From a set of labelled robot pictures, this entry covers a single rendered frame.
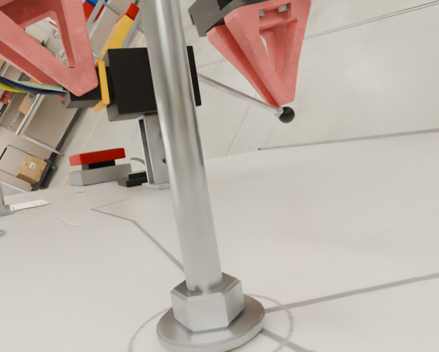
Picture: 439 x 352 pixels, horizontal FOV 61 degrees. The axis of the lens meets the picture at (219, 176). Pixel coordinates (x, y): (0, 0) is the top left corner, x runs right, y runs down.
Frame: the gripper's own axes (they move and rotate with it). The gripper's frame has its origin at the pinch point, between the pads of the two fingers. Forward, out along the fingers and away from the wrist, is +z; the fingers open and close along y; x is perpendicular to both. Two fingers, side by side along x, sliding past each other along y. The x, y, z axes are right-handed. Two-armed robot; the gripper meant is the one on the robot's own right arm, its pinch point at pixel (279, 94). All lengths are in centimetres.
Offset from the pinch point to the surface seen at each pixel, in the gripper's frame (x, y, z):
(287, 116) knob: -0.4, 0.8, 1.8
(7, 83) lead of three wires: -18.4, 1.4, -5.5
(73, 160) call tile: -15.2, -18.9, -0.1
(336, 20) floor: 156, -145, -26
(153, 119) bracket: -11.0, 1.1, -1.1
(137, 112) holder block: -12.1, 2.2, -1.9
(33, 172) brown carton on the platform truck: -37, -732, 7
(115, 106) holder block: -13.2, 1.6, -2.6
